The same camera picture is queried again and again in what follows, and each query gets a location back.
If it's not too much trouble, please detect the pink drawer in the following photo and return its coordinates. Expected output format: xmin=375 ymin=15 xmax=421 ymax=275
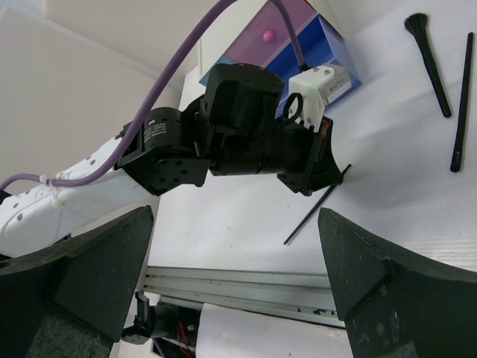
xmin=224 ymin=0 xmax=316 ymax=67

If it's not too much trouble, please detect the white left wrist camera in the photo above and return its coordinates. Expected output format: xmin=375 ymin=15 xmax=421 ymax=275
xmin=288 ymin=64 xmax=352 ymax=132

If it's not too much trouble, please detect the thin black eyeliner brush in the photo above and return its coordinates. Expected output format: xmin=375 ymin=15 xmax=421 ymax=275
xmin=283 ymin=184 xmax=339 ymax=245

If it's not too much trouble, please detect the light blue small drawer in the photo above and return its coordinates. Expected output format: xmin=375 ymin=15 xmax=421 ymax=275
xmin=198 ymin=54 xmax=235 ymax=87

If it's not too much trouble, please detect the white mini drawer cabinet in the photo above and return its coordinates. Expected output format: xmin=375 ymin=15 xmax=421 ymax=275
xmin=178 ymin=22 xmax=209 ymax=113

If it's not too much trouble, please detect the black fluffy makeup brush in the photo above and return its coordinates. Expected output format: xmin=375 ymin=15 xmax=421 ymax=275
xmin=404 ymin=13 xmax=452 ymax=118

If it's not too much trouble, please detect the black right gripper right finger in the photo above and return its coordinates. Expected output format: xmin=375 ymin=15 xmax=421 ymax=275
xmin=318 ymin=208 xmax=476 ymax=357

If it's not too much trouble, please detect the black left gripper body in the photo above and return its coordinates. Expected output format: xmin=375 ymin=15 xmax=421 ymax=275
xmin=203 ymin=64 xmax=333 ymax=196

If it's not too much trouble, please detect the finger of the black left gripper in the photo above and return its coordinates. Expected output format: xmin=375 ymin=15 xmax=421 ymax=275
xmin=311 ymin=143 xmax=344 ymax=192

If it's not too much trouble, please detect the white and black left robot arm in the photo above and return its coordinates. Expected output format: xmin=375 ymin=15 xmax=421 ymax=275
xmin=1 ymin=63 xmax=350 ymax=257

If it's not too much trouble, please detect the purple-blue bottom drawer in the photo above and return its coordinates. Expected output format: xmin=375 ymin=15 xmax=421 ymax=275
xmin=266 ymin=15 xmax=361 ymax=112

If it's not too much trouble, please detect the aluminium front rail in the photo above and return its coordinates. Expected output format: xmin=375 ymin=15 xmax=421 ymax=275
xmin=143 ymin=266 xmax=344 ymax=328

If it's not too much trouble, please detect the white glossy cover sheet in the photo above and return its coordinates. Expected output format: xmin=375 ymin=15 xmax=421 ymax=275
xmin=196 ymin=304 xmax=353 ymax=358

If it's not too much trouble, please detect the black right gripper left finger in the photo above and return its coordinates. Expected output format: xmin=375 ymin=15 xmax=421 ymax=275
xmin=1 ymin=206 xmax=154 ymax=357

